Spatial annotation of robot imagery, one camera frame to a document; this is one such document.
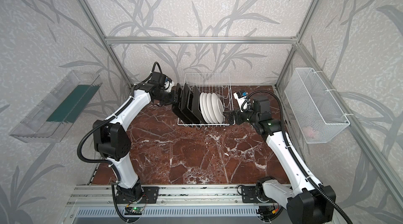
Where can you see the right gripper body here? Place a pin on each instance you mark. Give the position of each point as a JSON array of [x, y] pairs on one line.
[[235, 116]]

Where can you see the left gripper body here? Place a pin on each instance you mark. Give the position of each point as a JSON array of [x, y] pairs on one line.
[[178, 94]]

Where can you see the black square plate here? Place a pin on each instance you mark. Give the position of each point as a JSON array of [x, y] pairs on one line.
[[195, 105], [186, 106]]

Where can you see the square floral plate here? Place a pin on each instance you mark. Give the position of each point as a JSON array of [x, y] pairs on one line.
[[176, 106]]

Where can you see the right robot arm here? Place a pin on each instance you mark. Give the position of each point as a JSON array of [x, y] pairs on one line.
[[306, 200]]

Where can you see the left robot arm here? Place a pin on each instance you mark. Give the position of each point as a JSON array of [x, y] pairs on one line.
[[111, 139]]

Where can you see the white round plate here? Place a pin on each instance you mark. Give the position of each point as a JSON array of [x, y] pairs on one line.
[[202, 108], [218, 108], [212, 106], [209, 108]]

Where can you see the pink object in basket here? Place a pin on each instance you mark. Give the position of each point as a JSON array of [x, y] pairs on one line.
[[309, 132]]

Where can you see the green mat in bin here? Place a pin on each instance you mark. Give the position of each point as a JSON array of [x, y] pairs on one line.
[[71, 108]]

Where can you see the green led circuit board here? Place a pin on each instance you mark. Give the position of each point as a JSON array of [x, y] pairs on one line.
[[134, 210]]

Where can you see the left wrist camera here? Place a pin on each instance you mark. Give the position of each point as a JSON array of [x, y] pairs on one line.
[[168, 85]]

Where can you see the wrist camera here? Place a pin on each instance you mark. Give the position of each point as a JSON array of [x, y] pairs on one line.
[[241, 97], [168, 85]]

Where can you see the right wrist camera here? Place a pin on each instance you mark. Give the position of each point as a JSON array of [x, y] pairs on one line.
[[241, 97]]

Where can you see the white wire dish rack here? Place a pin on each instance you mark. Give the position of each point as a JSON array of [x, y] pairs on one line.
[[218, 83]]

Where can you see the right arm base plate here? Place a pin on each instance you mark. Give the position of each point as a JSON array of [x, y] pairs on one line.
[[250, 194]]

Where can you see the white mesh wall basket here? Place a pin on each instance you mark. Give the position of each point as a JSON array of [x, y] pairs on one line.
[[314, 105]]

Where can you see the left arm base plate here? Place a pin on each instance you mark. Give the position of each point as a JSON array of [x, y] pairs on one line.
[[149, 195]]

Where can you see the clear plastic wall bin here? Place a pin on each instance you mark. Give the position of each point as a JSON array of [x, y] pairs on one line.
[[35, 129]]

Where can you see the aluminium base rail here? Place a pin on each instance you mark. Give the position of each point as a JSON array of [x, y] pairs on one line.
[[169, 195]]

